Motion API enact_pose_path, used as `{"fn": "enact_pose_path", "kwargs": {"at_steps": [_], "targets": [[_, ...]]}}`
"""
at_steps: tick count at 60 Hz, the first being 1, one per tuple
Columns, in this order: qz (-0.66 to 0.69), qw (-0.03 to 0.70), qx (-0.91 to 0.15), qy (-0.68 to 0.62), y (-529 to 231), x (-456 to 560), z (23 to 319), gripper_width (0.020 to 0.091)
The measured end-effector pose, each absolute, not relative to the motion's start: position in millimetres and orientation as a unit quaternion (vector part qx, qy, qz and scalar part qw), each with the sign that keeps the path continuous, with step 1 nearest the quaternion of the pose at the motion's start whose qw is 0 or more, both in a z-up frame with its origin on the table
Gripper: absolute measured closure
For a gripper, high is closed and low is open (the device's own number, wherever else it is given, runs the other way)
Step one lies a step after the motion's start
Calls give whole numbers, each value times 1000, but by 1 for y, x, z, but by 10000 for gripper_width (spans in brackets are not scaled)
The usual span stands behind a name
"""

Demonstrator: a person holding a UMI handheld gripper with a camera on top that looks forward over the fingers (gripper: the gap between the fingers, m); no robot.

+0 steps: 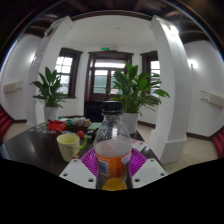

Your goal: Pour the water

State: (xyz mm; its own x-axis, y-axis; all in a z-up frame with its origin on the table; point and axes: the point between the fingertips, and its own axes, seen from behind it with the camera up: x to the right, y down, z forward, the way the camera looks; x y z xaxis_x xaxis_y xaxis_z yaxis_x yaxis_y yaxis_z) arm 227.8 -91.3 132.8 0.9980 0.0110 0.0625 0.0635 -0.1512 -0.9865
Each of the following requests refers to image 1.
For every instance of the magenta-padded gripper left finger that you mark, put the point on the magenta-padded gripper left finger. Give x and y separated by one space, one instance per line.
78 171

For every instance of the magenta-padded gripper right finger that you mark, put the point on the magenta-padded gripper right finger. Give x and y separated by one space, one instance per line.
148 171

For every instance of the orange drink bottle black cap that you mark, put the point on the orange drink bottle black cap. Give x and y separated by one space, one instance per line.
112 150

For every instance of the pale yellow mug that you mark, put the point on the pale yellow mug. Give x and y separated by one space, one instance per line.
69 148

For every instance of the white printed leaflet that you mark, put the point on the white printed leaflet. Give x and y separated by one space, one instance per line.
138 145

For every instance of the small red ball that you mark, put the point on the small red ball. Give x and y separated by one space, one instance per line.
80 134

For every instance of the brown snack box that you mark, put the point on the brown snack box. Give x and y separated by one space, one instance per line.
80 124

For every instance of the green packet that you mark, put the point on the green packet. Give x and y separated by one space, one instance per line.
95 126

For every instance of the red box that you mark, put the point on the red box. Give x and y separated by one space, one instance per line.
57 125

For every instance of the black chair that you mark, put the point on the black chair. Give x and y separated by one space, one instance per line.
92 111

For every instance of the green plant in white pot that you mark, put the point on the green plant in white pot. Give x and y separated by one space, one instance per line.
50 88
135 90

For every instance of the red carpeted stairs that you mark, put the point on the red carpeted stairs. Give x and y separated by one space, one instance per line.
5 120

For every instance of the dark wooden double door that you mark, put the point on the dark wooden double door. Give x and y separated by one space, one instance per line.
100 80

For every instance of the dark framed window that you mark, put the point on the dark framed window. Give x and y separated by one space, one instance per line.
151 65
65 73

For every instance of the green exit sign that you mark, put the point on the green exit sign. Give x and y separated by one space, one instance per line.
105 48

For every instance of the white wall radiator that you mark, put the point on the white wall radiator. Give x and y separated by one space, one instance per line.
12 87
213 99

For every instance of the white wall lamp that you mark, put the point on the white wall lamp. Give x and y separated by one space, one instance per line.
192 63

